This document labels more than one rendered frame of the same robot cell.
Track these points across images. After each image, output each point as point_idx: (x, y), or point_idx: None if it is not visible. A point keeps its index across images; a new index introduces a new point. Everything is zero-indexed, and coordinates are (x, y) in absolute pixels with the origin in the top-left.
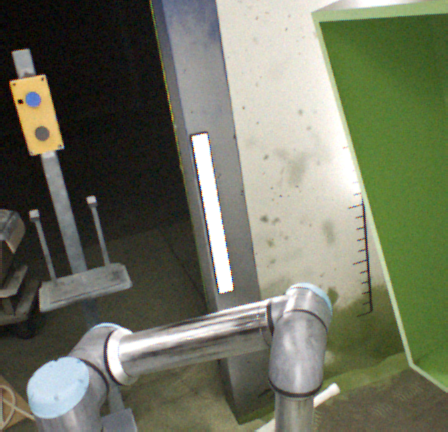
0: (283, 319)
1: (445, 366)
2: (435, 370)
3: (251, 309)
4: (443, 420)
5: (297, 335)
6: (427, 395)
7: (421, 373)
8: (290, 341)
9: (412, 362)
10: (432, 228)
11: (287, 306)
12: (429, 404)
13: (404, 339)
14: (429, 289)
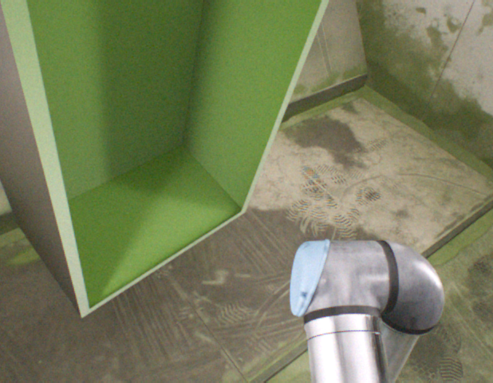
0: (408, 274)
1: (95, 278)
2: (99, 290)
3: (365, 345)
4: (45, 348)
5: (423, 259)
6: None
7: (100, 305)
8: (431, 270)
9: (88, 309)
10: (8, 165)
11: (374, 274)
12: (14, 361)
13: (82, 298)
14: (40, 236)
